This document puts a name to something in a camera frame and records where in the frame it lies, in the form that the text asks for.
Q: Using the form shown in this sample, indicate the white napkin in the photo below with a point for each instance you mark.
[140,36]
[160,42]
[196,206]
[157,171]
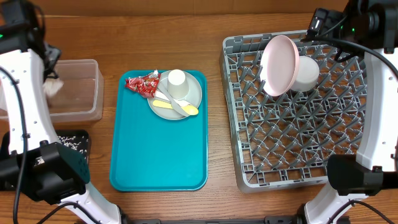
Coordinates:
[52,86]

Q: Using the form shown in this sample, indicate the pile of white rice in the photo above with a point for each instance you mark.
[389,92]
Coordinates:
[77,143]

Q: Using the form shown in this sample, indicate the teal plastic tray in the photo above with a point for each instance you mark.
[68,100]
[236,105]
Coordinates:
[151,153]

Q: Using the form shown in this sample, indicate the grey bowl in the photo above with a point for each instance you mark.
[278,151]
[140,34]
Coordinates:
[308,73]

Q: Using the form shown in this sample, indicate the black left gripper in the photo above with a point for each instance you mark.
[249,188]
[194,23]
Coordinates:
[55,54]

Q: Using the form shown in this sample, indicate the pink plate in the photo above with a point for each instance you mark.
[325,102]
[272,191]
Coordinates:
[280,65]

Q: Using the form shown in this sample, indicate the grey plate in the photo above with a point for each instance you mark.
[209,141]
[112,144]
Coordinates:
[192,93]

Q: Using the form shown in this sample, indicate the black food waste tray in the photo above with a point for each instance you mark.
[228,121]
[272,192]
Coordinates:
[59,132]

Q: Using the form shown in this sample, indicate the yellow plastic spoon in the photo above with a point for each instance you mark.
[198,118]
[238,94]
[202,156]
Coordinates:
[189,109]

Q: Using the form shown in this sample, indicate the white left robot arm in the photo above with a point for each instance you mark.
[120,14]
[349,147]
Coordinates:
[39,165]

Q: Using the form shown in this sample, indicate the clear plastic bin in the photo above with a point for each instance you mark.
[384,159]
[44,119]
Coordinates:
[81,96]

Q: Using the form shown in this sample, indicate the grey plastic knife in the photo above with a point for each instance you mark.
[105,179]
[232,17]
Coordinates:
[173,103]

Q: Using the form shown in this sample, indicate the grey dishwasher rack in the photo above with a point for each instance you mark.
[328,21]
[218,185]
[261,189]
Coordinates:
[285,141]

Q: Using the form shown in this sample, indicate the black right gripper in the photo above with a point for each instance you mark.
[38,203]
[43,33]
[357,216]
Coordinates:
[329,18]

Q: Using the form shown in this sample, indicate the white paper cup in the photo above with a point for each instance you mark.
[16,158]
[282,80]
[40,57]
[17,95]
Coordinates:
[177,84]

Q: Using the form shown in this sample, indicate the large red snack wrapper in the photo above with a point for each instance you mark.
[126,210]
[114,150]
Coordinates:
[146,86]

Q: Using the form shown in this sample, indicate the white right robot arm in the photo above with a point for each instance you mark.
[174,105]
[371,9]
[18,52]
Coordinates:
[367,29]

